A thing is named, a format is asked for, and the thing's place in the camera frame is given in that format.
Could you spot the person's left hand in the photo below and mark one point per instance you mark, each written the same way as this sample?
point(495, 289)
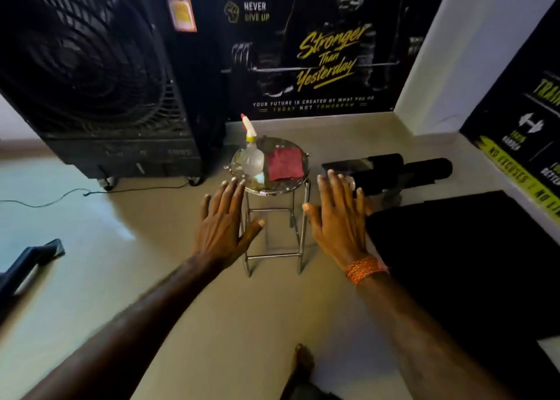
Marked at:
point(221, 229)

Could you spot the person's right hand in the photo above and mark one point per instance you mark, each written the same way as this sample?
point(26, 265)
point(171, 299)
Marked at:
point(339, 224)

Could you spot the person's right middle finger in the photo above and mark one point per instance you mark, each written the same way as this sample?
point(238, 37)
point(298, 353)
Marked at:
point(336, 190)

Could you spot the person's right thumb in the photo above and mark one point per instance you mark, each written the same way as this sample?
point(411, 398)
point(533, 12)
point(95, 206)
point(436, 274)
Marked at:
point(311, 216)

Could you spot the person's left thumb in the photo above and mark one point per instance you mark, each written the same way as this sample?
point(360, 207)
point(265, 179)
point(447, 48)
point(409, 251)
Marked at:
point(253, 232)

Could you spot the person's right little finger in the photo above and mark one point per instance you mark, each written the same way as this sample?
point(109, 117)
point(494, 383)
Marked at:
point(360, 203)

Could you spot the person's left little finger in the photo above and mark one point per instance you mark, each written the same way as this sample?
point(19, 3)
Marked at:
point(204, 206)

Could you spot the person's left middle finger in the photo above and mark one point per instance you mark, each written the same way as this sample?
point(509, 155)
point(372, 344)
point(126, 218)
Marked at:
point(231, 194)

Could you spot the person's right forearm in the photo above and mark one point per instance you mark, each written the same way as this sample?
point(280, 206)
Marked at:
point(420, 343)

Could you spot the person's left forearm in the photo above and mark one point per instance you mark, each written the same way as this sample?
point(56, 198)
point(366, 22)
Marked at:
point(127, 338)

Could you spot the black dumbbell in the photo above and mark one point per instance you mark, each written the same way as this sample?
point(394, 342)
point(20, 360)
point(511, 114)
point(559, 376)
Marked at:
point(393, 172)

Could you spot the clear spray bottle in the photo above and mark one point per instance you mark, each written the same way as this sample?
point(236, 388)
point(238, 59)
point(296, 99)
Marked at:
point(252, 152)

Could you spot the round steel stool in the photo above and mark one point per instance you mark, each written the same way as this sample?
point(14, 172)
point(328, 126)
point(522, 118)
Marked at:
point(280, 181)

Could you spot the red cleaning cloth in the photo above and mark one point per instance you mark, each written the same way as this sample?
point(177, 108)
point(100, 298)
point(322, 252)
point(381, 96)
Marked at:
point(285, 163)

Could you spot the orange thread wristband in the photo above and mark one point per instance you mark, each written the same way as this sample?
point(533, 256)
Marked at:
point(364, 269)

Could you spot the black floor mat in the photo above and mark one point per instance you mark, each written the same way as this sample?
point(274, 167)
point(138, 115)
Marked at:
point(468, 277)

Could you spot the person's foot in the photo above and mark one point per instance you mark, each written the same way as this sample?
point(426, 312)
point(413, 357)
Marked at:
point(302, 364)

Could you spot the black gym motivation poster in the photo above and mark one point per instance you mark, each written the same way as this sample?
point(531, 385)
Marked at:
point(315, 45)

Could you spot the black air cooler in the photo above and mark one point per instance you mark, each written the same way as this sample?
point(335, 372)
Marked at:
point(100, 71)

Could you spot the black poster with green stripe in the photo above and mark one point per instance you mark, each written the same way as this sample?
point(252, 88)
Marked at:
point(520, 124)

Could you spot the dark blue equipment leg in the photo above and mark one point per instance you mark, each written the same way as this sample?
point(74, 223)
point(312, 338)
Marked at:
point(24, 266)

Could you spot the sticker label on cooler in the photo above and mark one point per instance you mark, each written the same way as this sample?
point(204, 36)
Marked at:
point(179, 1)

